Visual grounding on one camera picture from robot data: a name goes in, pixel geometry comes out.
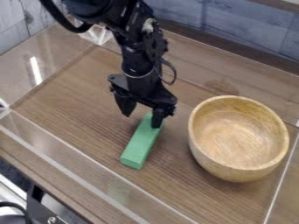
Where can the green rectangular block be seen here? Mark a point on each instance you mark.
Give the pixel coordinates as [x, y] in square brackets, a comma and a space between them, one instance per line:
[140, 143]

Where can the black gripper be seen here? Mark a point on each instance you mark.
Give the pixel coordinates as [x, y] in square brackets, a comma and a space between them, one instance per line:
[145, 90]

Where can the clear acrylic corner bracket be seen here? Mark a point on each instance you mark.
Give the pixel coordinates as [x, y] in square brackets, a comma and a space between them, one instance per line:
[97, 34]

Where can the clear acrylic enclosure wall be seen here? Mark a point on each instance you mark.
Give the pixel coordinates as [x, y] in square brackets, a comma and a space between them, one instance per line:
[83, 183]

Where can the wooden bowl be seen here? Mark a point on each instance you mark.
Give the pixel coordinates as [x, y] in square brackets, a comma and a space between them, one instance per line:
[237, 138]

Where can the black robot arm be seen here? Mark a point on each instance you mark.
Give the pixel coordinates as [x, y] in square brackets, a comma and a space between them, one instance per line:
[129, 19]

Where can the black table leg frame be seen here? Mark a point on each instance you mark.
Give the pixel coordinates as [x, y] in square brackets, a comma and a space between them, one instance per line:
[40, 213]

